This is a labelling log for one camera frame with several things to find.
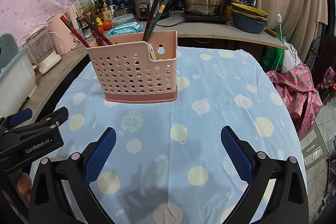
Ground yellow and blue bowl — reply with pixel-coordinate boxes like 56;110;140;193
232;11;269;22
231;3;269;17
232;14;266;34

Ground small steel pot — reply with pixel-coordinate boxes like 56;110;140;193
113;4;129;17

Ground black power cable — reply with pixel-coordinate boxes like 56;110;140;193
167;20;190;28

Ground black induction cooker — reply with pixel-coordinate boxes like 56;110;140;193
183;12;230;25

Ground dark red chopstick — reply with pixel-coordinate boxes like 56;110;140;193
60;15;90;48
82;17;104;47
142;0;164;41
89;10;114;45

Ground blue dotted tablecloth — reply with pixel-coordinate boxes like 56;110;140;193
29;45;308;224

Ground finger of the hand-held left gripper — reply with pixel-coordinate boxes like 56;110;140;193
19;106;70;136
0;108;34;133

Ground green chopstick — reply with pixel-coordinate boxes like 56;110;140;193
147;0;171;42

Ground pink electric kettle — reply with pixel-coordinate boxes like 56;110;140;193
46;5;79;55

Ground yellow container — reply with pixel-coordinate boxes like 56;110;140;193
224;0;233;17

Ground yellow oil bottle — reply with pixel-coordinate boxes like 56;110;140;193
101;0;112;21

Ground dark metal chair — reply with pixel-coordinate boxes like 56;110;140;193
305;34;332;86

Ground green plastic bag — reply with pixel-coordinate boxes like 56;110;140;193
261;41;286;70

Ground steel rice cooker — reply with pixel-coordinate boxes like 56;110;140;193
133;0;169;21

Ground white carton box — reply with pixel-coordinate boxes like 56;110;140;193
73;0;91;15

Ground white cord with switch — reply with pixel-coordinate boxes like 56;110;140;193
262;0;286;81

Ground pink perforated utensil basket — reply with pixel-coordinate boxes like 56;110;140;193
86;30;179;103

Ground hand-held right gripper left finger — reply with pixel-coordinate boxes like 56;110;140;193
30;127;117;224

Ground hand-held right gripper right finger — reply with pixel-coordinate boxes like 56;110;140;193
220;126;310;224

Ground person's left hand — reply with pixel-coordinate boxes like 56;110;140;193
7;172;32;217

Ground blue wet wipes pack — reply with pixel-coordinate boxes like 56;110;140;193
107;23;144;36

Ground clear food container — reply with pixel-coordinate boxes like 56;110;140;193
112;14;134;28

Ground white cloth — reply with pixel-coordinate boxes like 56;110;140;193
283;42;299;67

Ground light blue storage bin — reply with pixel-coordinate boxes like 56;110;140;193
0;33;37;107

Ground pink pineapple-print cloth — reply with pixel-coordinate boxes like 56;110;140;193
266;62;322;133

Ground white blender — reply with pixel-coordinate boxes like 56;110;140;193
25;27;62;75

